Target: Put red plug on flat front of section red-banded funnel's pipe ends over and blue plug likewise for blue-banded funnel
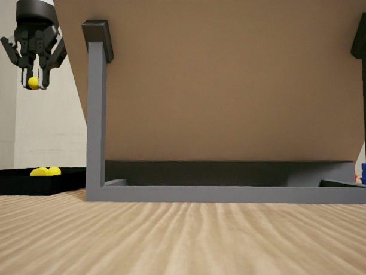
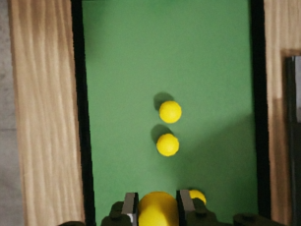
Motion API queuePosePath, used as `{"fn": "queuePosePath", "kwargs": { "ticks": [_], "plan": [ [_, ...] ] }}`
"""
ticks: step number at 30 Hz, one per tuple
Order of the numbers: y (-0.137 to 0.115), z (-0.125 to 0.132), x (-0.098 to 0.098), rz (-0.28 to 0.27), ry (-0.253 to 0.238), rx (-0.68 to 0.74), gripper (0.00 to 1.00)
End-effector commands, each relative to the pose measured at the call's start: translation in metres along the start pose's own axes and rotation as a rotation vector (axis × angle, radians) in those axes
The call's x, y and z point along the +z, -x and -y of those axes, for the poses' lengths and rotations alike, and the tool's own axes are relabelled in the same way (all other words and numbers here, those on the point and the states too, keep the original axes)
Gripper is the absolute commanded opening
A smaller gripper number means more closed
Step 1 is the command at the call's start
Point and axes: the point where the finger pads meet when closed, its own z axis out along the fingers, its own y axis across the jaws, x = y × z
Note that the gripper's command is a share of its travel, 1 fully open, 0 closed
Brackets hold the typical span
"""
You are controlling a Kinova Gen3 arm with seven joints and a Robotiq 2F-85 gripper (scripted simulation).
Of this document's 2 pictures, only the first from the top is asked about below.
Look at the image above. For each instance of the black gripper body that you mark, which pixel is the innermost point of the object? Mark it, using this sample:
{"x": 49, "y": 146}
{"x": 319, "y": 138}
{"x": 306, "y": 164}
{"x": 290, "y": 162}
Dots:
{"x": 34, "y": 15}

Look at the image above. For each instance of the blue plug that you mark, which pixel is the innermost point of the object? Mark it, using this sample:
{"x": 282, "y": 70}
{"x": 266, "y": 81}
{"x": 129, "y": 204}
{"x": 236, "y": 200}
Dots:
{"x": 363, "y": 178}

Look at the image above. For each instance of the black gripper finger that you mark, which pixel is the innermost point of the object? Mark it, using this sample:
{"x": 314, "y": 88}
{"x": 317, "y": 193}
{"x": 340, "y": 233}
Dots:
{"x": 48, "y": 61}
{"x": 25, "y": 61}

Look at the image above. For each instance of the yellow ball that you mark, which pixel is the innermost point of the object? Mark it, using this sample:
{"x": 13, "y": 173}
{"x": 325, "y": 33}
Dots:
{"x": 54, "y": 171}
{"x": 38, "y": 172}
{"x": 46, "y": 170}
{"x": 33, "y": 83}

